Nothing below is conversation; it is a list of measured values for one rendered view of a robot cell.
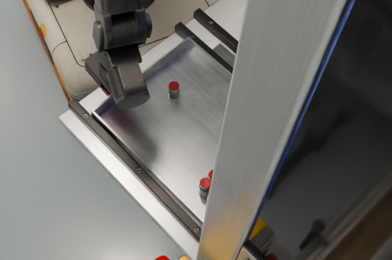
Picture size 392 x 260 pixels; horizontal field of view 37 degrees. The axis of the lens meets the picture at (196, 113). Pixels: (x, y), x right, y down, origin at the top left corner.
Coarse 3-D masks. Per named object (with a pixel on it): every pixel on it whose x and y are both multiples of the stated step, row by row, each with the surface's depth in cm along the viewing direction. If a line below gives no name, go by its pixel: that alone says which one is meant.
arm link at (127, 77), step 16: (96, 32) 91; (112, 48) 94; (128, 48) 94; (112, 64) 93; (128, 64) 93; (112, 80) 95; (128, 80) 92; (144, 80) 96; (128, 96) 93; (144, 96) 95
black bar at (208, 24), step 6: (198, 12) 126; (204, 12) 126; (198, 18) 126; (204, 18) 126; (210, 18) 126; (204, 24) 126; (210, 24) 125; (216, 24) 125; (210, 30) 126; (216, 30) 124; (222, 30) 124; (216, 36) 125; (222, 36) 124; (228, 36) 124; (222, 42) 125; (228, 42) 123; (234, 42) 123; (234, 48) 123
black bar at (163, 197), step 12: (72, 108) 114; (84, 108) 113; (84, 120) 112; (96, 132) 111; (108, 144) 110; (120, 156) 109; (132, 168) 108; (144, 180) 107; (156, 192) 106; (168, 204) 105; (180, 216) 104; (192, 228) 103
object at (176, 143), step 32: (160, 64) 120; (192, 64) 122; (160, 96) 118; (192, 96) 118; (224, 96) 118; (128, 128) 114; (160, 128) 114; (192, 128) 115; (160, 160) 111; (192, 160) 111; (192, 192) 108
